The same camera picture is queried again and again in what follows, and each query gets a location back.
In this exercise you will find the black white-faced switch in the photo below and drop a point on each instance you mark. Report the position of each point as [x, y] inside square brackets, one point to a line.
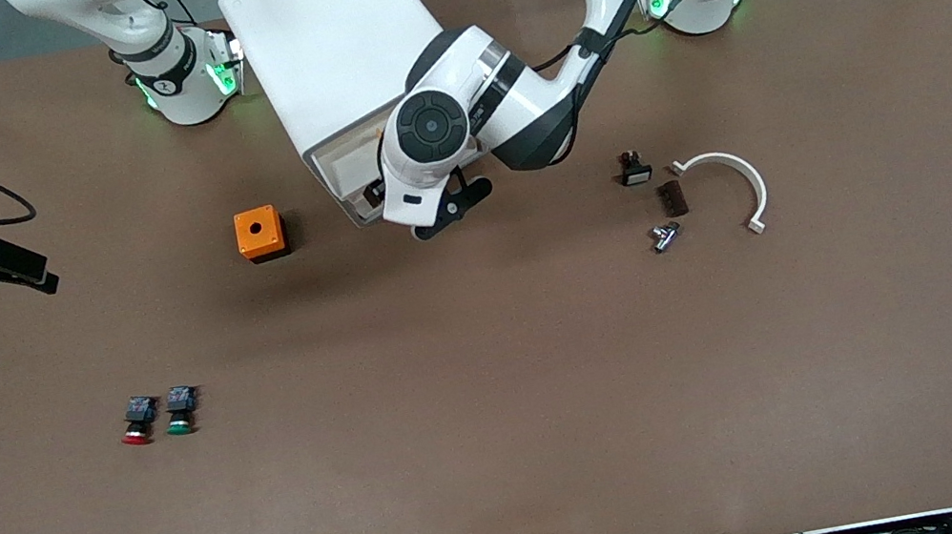
[636, 172]

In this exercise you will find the small silver purple connector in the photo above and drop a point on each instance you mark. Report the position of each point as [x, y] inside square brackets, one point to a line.
[665, 239]

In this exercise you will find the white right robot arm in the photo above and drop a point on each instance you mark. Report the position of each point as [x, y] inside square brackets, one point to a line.
[181, 94]

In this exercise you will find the red push button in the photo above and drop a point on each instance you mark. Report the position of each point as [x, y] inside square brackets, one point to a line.
[138, 415]

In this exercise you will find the green push button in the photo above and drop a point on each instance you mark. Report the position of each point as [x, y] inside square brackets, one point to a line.
[181, 408]

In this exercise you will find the brown terminal block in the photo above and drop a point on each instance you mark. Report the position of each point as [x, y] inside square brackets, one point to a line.
[675, 199]

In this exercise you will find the orange box with hole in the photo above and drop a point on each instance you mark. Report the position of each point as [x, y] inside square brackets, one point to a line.
[257, 231]

